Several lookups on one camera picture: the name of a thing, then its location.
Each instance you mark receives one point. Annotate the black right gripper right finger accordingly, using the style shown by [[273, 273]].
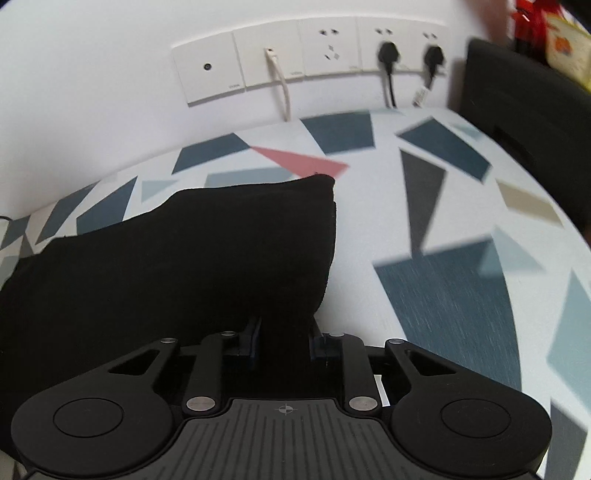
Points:
[[316, 340]]

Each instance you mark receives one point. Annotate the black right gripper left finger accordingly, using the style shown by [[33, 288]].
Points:
[[245, 346]]

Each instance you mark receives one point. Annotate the black garment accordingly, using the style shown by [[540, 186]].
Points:
[[206, 259]]

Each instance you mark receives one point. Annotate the geometric patterned tablecloth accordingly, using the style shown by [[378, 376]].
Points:
[[442, 239]]

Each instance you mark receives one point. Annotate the black power plug left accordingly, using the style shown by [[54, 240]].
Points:
[[389, 56]]

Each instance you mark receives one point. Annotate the black power plug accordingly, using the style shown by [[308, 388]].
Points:
[[434, 58], [389, 56]]

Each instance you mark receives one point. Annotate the black power plug right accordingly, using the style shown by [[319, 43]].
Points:
[[434, 58]]

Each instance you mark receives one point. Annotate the black storage box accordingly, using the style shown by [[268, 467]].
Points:
[[540, 117]]

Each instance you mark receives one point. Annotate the red flower decoration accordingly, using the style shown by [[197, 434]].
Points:
[[530, 21]]

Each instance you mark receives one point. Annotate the cream printed mug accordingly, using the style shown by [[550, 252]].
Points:
[[568, 49]]

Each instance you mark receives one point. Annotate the white wall socket panel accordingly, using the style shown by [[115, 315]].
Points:
[[236, 60]]

